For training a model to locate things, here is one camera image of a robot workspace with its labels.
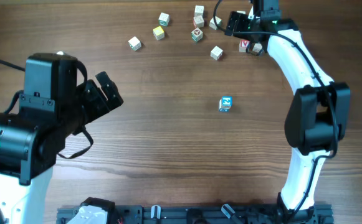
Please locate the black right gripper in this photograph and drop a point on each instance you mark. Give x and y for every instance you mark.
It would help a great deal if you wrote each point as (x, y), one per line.
(240, 21)

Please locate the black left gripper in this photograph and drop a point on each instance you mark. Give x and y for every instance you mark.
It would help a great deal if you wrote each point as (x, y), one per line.
(100, 104)

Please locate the red A wooden block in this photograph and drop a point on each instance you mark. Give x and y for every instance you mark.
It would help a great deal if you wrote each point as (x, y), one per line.
(244, 45)

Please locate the blue bottom tower block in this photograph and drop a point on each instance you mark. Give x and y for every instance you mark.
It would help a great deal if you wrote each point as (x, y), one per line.
(224, 107)

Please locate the blue letter wooden block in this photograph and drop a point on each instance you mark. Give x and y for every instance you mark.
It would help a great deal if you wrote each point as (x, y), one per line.
(227, 99)

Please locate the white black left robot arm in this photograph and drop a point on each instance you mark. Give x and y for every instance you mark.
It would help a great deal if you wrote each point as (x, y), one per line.
(57, 100)

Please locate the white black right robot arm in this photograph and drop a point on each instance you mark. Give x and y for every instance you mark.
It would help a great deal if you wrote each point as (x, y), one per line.
(315, 122)

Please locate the green edged wooden block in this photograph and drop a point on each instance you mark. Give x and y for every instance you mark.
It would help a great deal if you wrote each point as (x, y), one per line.
(215, 22)

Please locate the plain wooden block far right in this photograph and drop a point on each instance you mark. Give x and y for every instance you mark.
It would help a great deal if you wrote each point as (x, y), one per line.
(257, 48)

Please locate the plain wooden block centre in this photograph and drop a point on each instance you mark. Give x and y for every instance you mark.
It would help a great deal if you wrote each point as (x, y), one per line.
(216, 53)

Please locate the red side wooden block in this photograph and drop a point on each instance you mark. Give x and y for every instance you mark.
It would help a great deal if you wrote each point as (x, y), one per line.
(198, 21)

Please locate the plain wooden block top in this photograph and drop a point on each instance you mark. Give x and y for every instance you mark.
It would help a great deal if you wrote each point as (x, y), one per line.
(199, 10)

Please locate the green ball picture block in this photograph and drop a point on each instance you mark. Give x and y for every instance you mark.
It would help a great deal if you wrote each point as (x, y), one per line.
(197, 34)

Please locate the plain wooden block far left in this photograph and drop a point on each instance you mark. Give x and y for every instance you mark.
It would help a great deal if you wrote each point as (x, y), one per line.
(134, 43)

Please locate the yellow top wooden block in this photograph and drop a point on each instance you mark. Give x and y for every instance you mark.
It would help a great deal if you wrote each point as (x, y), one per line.
(158, 33)

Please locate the green side wooden block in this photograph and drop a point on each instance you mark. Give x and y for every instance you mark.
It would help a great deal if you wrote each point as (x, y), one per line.
(164, 19)

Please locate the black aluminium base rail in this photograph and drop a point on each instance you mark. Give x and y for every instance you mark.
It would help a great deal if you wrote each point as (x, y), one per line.
(96, 210)

